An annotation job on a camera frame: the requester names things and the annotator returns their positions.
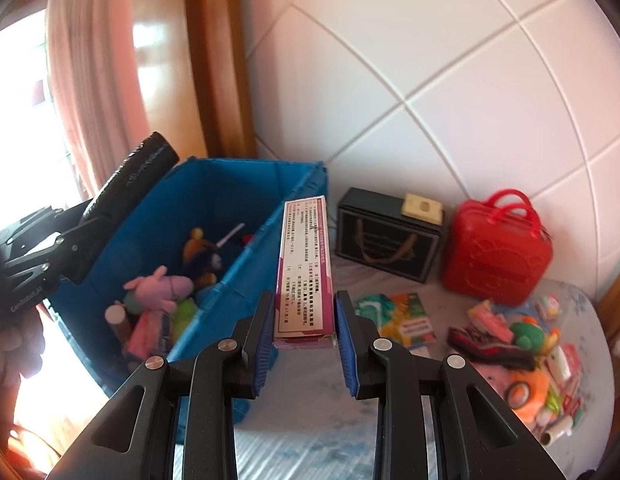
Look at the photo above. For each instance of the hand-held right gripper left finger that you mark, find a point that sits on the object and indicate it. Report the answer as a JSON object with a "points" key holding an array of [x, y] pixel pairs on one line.
{"points": [[264, 355]]}

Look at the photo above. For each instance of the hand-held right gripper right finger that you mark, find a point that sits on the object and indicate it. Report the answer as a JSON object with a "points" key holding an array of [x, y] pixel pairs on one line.
{"points": [[346, 355]]}

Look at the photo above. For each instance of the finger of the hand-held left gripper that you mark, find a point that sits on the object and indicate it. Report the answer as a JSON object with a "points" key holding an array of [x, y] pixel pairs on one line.
{"points": [[82, 250]]}

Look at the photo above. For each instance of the pink pig plush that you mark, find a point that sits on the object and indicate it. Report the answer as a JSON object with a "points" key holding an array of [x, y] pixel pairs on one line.
{"points": [[155, 290]]}

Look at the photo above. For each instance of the pink purple carton box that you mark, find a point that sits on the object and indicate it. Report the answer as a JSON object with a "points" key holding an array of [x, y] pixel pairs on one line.
{"points": [[305, 280]]}

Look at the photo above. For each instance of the blue plastic crate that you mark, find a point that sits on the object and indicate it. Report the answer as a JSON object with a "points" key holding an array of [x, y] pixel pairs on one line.
{"points": [[240, 195]]}

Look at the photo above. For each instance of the person's left hand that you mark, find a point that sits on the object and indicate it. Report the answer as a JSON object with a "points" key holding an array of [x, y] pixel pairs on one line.
{"points": [[15, 340]]}

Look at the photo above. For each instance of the green wet wipes pack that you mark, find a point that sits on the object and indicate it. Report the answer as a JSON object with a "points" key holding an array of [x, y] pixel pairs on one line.
{"points": [[372, 310]]}

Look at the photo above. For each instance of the orange green packet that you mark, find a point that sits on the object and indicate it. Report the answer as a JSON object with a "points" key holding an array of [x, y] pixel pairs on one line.
{"points": [[410, 320]]}

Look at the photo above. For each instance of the brown cylinder white cap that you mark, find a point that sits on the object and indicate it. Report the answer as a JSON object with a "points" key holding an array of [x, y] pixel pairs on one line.
{"points": [[116, 322]]}

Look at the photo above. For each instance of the yellow green soft toy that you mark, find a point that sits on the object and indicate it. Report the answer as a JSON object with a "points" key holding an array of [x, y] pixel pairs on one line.
{"points": [[185, 317]]}

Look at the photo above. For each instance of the pale striped bed sheet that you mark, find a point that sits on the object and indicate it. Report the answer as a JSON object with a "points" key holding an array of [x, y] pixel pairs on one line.
{"points": [[305, 440]]}

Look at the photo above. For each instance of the small orange toy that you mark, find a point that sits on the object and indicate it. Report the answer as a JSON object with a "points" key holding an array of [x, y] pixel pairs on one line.
{"points": [[196, 240]]}

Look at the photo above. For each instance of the pink soft toy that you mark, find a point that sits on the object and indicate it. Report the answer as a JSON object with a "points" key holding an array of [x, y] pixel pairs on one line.
{"points": [[490, 375]]}

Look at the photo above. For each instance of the window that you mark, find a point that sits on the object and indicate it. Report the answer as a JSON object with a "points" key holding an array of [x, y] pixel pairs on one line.
{"points": [[20, 110]]}

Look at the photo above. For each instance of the small beige box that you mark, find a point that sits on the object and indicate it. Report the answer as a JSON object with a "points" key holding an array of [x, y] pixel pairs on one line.
{"points": [[420, 207]]}

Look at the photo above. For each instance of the pink curtain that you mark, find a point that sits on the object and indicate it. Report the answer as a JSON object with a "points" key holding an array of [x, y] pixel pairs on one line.
{"points": [[90, 85]]}

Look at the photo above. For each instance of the red toy suitcase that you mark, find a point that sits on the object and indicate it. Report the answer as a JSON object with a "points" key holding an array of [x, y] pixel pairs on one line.
{"points": [[495, 260]]}

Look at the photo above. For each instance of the green plush toy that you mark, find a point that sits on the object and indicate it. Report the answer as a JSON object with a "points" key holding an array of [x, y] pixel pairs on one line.
{"points": [[525, 332]]}

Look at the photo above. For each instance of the orange plush toy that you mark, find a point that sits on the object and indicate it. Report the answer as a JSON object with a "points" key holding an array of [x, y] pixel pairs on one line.
{"points": [[532, 390]]}

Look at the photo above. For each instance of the pile of small packets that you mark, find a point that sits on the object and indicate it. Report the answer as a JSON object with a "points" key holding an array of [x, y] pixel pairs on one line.
{"points": [[565, 365]]}

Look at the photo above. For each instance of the white paper roll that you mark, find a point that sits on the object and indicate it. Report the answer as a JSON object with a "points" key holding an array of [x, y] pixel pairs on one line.
{"points": [[555, 430]]}

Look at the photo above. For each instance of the wooden headboard frame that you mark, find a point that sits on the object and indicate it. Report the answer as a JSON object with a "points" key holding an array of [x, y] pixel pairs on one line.
{"points": [[215, 85]]}

